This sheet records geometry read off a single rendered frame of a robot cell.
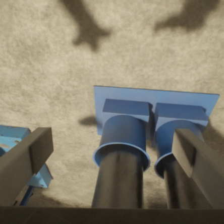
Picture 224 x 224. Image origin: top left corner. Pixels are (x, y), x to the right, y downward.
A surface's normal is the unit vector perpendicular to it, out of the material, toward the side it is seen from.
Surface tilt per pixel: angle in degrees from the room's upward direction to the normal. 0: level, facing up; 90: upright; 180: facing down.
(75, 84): 0
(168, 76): 0
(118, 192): 90
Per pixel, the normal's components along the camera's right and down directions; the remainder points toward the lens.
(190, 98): -0.13, 0.63
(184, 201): -0.64, -0.64
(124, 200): 0.22, -0.73
